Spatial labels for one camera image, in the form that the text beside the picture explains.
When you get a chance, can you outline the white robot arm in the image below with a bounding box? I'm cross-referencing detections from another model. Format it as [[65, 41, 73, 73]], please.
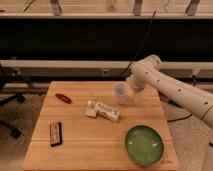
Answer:
[[126, 55, 213, 128]]

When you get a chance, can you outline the green ceramic bowl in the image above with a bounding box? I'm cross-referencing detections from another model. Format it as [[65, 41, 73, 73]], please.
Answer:
[[125, 125, 164, 166]]

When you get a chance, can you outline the white toothpaste box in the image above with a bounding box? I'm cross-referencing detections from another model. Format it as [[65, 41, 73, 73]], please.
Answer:
[[86, 100, 120, 121]]

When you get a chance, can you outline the small red brown tool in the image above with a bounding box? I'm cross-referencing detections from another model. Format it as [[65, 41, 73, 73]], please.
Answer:
[[55, 93, 72, 104]]

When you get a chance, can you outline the black red flat box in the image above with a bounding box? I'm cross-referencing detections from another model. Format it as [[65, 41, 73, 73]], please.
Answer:
[[50, 121, 62, 146]]

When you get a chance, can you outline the black office chair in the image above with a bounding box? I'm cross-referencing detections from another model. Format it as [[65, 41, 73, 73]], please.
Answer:
[[0, 64, 26, 139]]

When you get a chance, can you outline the black hanging cable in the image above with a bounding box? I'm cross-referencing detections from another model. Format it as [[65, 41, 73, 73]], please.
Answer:
[[118, 9, 157, 78]]

